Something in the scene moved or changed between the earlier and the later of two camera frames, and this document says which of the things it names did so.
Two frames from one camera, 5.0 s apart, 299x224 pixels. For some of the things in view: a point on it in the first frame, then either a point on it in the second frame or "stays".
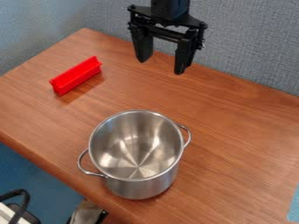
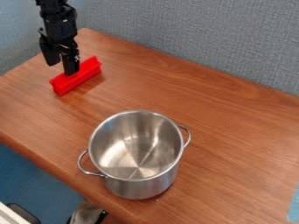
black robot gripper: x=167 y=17 -> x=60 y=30
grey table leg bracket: x=88 y=216 stays
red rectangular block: x=76 y=75 stays
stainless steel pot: x=135 y=150 stays
